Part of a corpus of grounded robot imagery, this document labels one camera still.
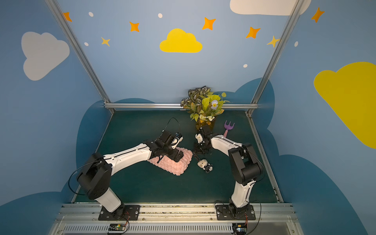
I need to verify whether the purple toy garden fork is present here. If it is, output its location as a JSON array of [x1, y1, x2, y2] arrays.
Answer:
[[223, 121, 235, 138]]

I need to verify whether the frame post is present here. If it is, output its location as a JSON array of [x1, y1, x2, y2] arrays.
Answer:
[[45, 0, 111, 106], [246, 0, 310, 117]]

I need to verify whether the left controller board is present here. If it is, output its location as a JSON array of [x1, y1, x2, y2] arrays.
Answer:
[[108, 224, 125, 232]]

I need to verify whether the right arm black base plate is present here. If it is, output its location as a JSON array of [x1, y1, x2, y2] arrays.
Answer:
[[214, 204, 256, 220]]

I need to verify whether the right controller board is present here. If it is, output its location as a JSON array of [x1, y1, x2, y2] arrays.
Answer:
[[232, 224, 247, 235]]

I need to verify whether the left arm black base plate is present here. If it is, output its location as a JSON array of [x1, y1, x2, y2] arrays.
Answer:
[[98, 205, 141, 221]]

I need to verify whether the right frame post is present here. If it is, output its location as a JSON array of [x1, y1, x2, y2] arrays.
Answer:
[[246, 0, 310, 117]]

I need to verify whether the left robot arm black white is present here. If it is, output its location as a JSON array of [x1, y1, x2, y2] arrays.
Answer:
[[76, 130, 184, 214]]

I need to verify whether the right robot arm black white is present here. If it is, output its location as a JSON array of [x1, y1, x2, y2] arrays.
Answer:
[[194, 125, 263, 213]]

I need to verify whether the white plush keychain decoration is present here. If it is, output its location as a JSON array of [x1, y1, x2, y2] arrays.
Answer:
[[197, 159, 213, 173]]

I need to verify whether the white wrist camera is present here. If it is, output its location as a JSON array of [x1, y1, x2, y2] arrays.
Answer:
[[195, 134, 203, 144], [171, 132, 183, 149]]

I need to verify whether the controller board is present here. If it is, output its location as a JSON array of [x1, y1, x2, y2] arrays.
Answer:
[[232, 224, 247, 235], [108, 224, 125, 232]]

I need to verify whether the pink puffy bag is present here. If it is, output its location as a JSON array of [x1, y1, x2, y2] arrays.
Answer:
[[148, 147, 193, 176]]

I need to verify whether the left frame post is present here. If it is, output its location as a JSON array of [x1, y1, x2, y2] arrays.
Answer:
[[45, 0, 111, 106]]

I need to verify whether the potted artificial plant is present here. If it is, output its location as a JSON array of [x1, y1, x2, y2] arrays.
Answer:
[[180, 86, 229, 131]]

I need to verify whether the aluminium front rail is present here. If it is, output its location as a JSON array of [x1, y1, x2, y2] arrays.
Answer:
[[49, 202, 304, 235]]

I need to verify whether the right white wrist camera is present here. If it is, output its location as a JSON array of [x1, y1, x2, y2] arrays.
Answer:
[[195, 134, 203, 144]]

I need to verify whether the back frame bar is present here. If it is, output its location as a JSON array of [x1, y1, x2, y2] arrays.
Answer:
[[104, 103, 258, 109]]

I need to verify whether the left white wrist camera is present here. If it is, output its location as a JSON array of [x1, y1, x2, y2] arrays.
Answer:
[[171, 132, 183, 149]]

